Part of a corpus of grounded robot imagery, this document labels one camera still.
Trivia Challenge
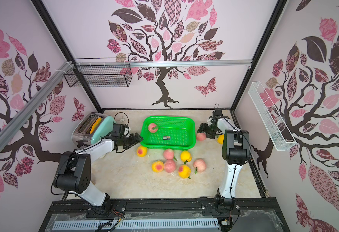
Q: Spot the pink peach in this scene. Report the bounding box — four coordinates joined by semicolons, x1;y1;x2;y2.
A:
193;159;207;174
196;132;207;141
148;123;159;133
163;149;177;160
164;159;176;173

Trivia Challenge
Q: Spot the yellow red peach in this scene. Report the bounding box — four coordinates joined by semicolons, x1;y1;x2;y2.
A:
136;146;148;157
152;160;164;173
178;164;191;179

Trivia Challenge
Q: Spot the pink peach front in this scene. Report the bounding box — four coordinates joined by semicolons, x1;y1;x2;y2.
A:
148;123;159;133

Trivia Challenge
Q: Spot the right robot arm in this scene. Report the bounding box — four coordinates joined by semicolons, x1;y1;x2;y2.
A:
197;116;251;209

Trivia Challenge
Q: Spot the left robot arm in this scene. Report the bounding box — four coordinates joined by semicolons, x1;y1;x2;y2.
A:
52;133;143;207

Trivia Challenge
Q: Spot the green plastic basket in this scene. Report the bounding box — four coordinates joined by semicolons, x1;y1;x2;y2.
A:
140;116;196;150

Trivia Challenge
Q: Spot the mint and steel toaster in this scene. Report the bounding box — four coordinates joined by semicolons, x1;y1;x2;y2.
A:
71;113;114;148

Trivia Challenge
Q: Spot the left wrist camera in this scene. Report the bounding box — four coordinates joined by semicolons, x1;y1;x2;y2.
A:
110;123;130;137

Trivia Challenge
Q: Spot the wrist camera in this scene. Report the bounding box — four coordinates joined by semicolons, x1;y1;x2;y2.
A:
110;123;130;137
207;109;223;124

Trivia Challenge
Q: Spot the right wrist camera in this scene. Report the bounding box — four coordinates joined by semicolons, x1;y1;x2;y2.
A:
207;109;223;124

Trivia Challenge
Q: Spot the white wire wall shelf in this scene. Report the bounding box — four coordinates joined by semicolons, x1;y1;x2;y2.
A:
248;82;297;151

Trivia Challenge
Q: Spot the back aluminium rail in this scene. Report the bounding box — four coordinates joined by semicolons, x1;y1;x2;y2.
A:
76;60;252;67

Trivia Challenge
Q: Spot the aluminium rail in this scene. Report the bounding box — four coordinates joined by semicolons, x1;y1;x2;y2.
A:
0;61;72;152
76;60;252;67

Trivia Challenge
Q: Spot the black wire wall basket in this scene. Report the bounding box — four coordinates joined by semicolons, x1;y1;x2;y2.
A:
64;57;133;88

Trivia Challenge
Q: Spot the white slotted cable duct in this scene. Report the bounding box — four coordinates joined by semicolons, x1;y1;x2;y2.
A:
49;218;219;232

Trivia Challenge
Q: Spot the left aluminium rail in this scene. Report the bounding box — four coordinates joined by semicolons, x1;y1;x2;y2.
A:
0;61;72;152

